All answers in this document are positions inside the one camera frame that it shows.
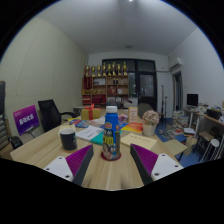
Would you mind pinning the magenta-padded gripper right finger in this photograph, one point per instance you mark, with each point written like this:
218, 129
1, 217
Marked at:
146, 160

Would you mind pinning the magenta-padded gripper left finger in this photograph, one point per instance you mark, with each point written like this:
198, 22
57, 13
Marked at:
78, 160

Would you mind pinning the blue white-capped drink bottle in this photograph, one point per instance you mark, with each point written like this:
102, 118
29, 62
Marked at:
111, 133

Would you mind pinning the beige kraft notebook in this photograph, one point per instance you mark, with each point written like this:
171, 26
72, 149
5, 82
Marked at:
138, 140
66, 126

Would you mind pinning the black mug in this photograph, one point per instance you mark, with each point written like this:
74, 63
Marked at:
68, 140

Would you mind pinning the flat round red coaster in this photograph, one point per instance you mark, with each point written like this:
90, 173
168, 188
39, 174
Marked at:
103, 158

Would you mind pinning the teal book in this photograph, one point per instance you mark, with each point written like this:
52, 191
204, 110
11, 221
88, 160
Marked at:
97, 139

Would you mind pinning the white booklet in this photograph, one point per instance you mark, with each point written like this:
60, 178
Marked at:
89, 132

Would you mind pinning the orange yellow book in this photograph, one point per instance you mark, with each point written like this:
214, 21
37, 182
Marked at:
132, 127

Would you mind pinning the blue printed book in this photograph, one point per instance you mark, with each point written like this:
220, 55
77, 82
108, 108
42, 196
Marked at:
79, 123

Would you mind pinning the pink flowers in white pot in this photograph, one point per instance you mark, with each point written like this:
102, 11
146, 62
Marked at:
150, 120

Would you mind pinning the standing orange card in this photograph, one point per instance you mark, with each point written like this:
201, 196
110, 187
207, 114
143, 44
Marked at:
133, 115

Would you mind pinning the yellow gift box red ribbon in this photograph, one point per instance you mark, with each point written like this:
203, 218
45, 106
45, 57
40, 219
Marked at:
90, 114

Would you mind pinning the stack of books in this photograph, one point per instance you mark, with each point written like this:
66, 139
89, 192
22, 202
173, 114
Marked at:
180, 119

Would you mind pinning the black office chair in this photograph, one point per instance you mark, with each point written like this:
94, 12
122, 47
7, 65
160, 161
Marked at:
50, 115

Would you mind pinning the black luggage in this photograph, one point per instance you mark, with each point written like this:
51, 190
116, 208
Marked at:
16, 142

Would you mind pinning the purple sign board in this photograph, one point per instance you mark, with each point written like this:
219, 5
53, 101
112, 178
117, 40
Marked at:
26, 120

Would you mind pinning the white round stool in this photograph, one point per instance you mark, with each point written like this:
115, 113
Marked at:
213, 143

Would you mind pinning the dark glass door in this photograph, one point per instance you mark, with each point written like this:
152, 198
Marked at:
146, 85

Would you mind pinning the black computer monitor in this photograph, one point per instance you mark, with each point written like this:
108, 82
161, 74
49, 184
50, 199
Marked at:
192, 100

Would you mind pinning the wooden shelf unit with trophies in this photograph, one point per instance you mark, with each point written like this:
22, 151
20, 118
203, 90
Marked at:
105, 88

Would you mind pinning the cluttered side desk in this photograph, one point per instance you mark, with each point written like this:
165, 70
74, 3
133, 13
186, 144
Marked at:
210, 116

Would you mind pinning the grey striped case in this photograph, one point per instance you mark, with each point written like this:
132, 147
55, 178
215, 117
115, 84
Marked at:
3, 131

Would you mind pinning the brown suitcase bag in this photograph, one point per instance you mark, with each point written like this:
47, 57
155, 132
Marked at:
2, 96

